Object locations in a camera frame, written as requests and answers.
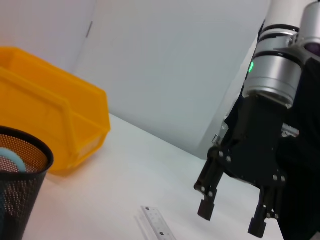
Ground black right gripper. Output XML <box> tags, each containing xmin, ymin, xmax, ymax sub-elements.
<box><xmin>193</xmin><ymin>95</ymin><xmax>293</xmax><ymax>239</ymax></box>

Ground blue and teal scissors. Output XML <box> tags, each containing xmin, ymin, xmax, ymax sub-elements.
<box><xmin>0</xmin><ymin>147</ymin><xmax>27</xmax><ymax>218</ymax></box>

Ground transparent plastic ruler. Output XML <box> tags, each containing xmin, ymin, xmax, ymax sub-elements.
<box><xmin>140</xmin><ymin>205</ymin><xmax>177</xmax><ymax>240</ymax></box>

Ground black mesh pen holder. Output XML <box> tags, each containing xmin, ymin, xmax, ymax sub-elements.
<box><xmin>0</xmin><ymin>126</ymin><xmax>55</xmax><ymax>240</ymax></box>

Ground yellow plastic bin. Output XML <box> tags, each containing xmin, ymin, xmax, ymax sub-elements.
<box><xmin>0</xmin><ymin>46</ymin><xmax>112</xmax><ymax>177</ymax></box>

